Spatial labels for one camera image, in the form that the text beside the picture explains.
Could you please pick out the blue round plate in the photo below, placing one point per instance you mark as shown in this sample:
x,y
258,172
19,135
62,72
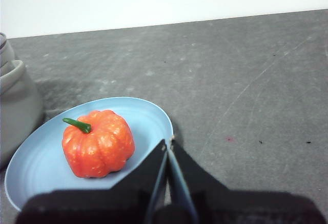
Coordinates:
x,y
38,162

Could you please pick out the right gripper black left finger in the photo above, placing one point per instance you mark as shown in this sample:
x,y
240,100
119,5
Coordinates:
x,y
102,206

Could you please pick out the pale green electric steamer pot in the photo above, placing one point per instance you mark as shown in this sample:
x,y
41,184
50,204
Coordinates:
x,y
18,111

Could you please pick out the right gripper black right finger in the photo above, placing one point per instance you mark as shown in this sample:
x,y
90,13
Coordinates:
x,y
243,208

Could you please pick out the orange pumpkin with green stem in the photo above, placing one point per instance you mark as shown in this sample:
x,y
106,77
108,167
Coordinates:
x,y
100,147

